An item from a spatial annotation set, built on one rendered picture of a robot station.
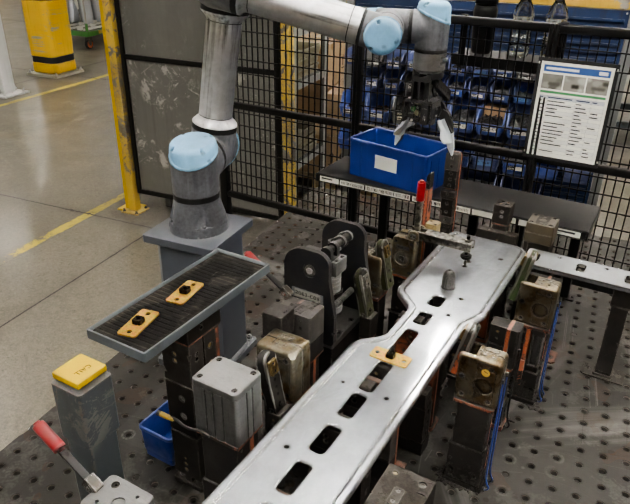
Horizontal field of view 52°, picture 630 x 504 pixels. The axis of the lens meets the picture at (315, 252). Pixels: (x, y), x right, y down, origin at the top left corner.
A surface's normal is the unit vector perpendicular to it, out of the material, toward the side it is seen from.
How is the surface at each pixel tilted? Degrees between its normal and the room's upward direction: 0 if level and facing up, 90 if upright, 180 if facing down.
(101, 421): 90
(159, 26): 91
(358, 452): 0
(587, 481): 0
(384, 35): 90
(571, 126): 90
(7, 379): 0
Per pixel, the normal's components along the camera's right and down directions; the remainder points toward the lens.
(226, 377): 0.01, -0.89
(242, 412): 0.86, 0.25
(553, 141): -0.51, 0.39
